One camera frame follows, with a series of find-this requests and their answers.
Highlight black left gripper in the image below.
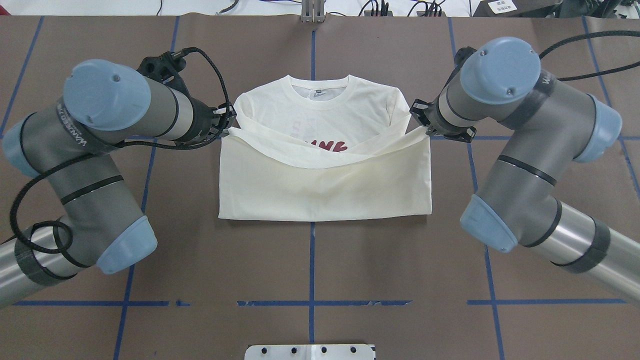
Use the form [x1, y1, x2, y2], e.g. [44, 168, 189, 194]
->
[189, 98, 237, 146]

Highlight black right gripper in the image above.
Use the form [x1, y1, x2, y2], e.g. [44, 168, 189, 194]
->
[409, 99, 476, 143]

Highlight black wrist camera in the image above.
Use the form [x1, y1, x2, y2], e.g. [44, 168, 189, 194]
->
[136, 51, 186, 84]
[453, 46, 477, 74]

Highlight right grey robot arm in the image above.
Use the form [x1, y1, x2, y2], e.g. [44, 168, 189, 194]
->
[410, 36, 640, 305]

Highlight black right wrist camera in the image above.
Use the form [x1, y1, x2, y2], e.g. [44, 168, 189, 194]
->
[453, 46, 477, 74]

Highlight cream long-sleeve cat shirt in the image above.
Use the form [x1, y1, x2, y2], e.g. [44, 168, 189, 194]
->
[218, 75, 433, 223]

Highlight aluminium frame post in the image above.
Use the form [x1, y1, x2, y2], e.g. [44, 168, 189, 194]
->
[301, 0, 326, 23]

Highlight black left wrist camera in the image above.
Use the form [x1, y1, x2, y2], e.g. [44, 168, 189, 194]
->
[136, 51, 186, 84]

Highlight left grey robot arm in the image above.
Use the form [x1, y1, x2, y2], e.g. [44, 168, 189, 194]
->
[1, 53, 236, 307]

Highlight white camera mast base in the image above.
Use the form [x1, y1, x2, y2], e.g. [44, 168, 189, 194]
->
[244, 343, 377, 360]

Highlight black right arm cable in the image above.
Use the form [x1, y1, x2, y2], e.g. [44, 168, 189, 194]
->
[537, 30, 640, 82]

